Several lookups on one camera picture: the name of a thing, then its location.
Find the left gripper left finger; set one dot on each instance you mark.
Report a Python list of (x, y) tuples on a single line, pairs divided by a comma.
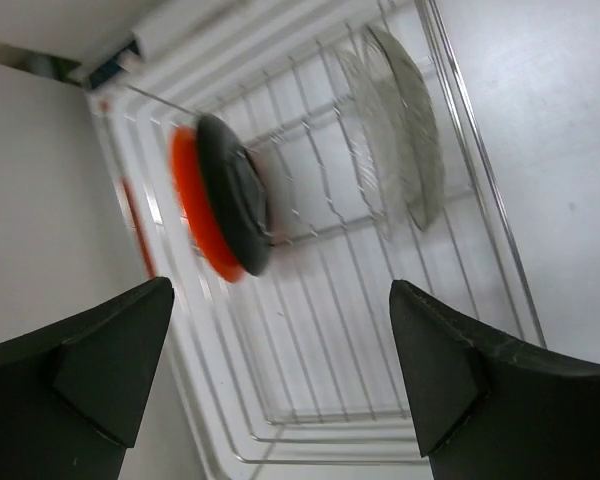
[(73, 393)]

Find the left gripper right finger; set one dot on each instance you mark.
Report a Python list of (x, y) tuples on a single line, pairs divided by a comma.
[(487, 405)]

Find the orange plate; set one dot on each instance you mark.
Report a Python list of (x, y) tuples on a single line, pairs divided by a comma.
[(184, 164)]

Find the black plate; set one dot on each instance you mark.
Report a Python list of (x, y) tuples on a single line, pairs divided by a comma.
[(237, 194)]

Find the clear glass plate left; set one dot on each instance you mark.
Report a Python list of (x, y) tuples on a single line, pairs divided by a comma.
[(371, 133)]

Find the metal wire dish rack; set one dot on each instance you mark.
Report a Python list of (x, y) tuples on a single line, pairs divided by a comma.
[(297, 368)]

